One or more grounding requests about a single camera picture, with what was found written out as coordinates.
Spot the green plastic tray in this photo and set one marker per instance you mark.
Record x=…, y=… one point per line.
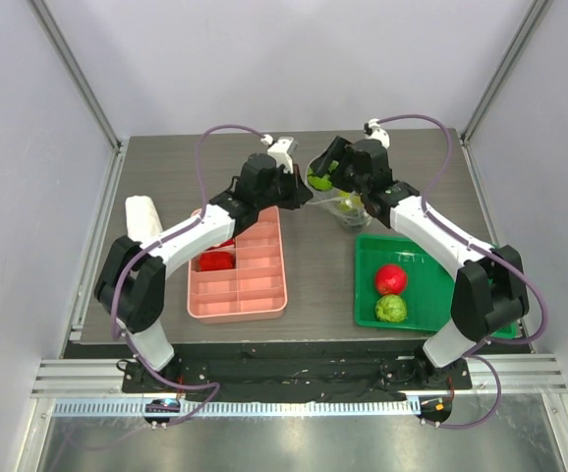
x=428, y=291

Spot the pink divided organizer tray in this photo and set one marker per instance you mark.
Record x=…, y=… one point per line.
x=255, y=289

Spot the white slotted cable duct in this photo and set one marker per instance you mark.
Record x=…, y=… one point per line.
x=166, y=407

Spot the green fake apple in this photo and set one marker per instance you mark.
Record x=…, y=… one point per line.
x=391, y=308

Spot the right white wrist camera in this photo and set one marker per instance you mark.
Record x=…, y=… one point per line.
x=374, y=131

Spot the aluminium frame post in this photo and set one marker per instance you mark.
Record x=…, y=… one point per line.
x=66, y=55
x=518, y=43

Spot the left aluminium frame post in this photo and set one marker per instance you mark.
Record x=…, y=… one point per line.
x=66, y=55

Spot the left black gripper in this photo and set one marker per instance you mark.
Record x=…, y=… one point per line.
x=297, y=186

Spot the right aluminium frame post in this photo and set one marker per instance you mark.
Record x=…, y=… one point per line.
x=518, y=43

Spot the clear polka dot zip bag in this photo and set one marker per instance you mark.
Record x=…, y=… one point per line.
x=354, y=221

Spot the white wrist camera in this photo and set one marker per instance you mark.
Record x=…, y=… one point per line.
x=374, y=131
x=281, y=150

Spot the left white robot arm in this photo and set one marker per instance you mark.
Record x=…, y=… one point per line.
x=131, y=285

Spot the red fake apple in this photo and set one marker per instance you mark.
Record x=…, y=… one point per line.
x=390, y=280

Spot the yellow-green fake pear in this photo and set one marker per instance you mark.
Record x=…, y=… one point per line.
x=349, y=202

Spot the white crumpled cloth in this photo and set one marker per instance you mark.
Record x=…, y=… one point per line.
x=142, y=219

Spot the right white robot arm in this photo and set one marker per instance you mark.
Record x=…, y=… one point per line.
x=489, y=293

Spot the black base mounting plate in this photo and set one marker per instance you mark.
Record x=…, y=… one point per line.
x=282, y=372

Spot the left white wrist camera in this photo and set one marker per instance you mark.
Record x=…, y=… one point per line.
x=281, y=150

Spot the red fabric item bottom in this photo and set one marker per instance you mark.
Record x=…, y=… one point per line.
x=216, y=260

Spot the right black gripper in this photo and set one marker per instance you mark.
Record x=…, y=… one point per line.
x=345, y=164

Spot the yellow-green fake fruit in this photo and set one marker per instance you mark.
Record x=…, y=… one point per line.
x=320, y=183

